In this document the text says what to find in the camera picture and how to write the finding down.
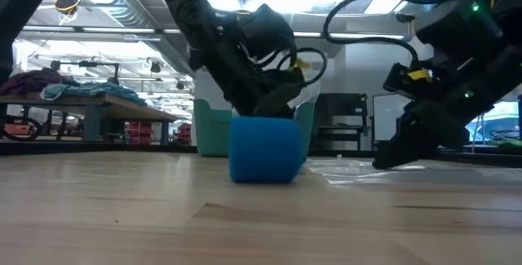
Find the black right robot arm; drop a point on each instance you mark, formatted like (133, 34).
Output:
(461, 24)

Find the black overhead camera rig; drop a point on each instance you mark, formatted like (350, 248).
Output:
(87, 64)

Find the blue elastic bandage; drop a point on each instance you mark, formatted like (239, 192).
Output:
(265, 151)

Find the black ceiling camera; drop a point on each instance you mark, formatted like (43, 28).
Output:
(67, 2)

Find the wooden workbench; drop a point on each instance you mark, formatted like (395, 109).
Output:
(122, 112)

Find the long ceiling light bar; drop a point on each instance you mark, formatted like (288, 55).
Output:
(118, 30)

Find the red storage bins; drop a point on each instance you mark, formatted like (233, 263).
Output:
(138, 130)
(184, 132)

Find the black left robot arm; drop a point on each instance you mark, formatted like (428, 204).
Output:
(191, 20)

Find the purple cloth pile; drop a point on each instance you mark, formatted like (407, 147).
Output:
(32, 81)

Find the teal cloth pile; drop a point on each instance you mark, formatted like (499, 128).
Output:
(94, 90)

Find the green cloth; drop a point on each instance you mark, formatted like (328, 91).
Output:
(510, 142)

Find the white whiteboard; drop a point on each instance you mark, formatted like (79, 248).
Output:
(385, 118)

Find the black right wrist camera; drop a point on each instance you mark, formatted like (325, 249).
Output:
(401, 81)

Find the black shelving cart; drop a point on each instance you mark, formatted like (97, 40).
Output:
(340, 106)

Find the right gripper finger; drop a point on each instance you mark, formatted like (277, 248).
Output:
(416, 151)
(391, 147)

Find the green plastic bin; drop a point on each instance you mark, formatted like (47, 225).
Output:
(210, 130)

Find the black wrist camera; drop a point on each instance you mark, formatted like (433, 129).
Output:
(265, 28)
(401, 81)

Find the black table rig frame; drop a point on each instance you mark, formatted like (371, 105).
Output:
(81, 148)

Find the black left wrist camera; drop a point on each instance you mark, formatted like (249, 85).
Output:
(265, 28)

